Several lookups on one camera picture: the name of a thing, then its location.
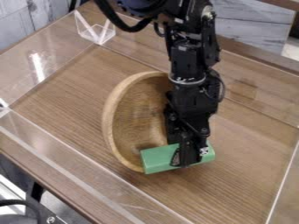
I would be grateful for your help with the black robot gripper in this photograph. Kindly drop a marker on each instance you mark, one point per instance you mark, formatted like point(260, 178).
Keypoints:
point(192, 105)

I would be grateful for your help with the green rectangular block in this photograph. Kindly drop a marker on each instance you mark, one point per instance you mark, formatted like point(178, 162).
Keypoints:
point(157, 158)

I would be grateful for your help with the brown wooden bowl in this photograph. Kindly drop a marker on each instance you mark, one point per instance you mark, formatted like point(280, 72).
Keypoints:
point(133, 118)

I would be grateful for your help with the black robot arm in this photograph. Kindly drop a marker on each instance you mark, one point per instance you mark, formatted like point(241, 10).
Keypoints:
point(186, 24)

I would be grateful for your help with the clear acrylic tray walls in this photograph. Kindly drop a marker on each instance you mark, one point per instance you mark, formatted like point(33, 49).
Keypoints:
point(57, 77)

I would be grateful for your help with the clear acrylic corner bracket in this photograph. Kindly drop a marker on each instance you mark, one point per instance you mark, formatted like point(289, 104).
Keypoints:
point(97, 33)

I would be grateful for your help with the black table leg frame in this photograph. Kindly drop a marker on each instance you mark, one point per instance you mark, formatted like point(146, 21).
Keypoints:
point(46, 216)

